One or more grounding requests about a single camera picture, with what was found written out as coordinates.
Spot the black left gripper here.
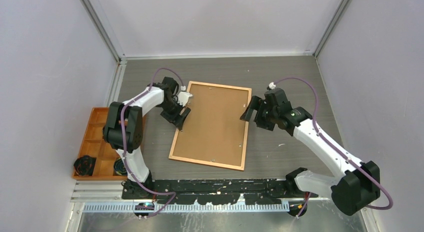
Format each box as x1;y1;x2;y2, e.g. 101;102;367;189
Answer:
160;98;191;130

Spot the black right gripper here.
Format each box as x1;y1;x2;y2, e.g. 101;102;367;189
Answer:
241;95;278;131

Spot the brown backing board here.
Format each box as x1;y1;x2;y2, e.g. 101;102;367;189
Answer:
172;83;250;167

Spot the orange wooden picture frame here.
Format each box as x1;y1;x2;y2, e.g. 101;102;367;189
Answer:
168;80;253;172

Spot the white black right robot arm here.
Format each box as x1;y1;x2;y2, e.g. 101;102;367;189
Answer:
240;87;382;216

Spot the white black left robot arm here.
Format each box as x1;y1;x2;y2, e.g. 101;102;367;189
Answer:
103;77;193;199

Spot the dark striped tape roll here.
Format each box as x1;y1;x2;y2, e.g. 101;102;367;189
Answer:
113;157;128;176

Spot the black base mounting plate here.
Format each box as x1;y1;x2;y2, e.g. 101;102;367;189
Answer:
121;178;306;205

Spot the orange compartment tray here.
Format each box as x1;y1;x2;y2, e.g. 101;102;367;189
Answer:
72;107;127;181

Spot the black tape roll lower left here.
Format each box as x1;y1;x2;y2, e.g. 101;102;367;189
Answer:
73;155;96;177

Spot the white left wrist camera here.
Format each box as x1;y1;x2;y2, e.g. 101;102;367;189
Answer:
177;86;193;107

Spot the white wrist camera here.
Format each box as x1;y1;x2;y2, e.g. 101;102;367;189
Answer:
267;82;277;90
177;86;193;107

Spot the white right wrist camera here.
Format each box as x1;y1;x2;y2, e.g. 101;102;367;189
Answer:
267;82;277;90

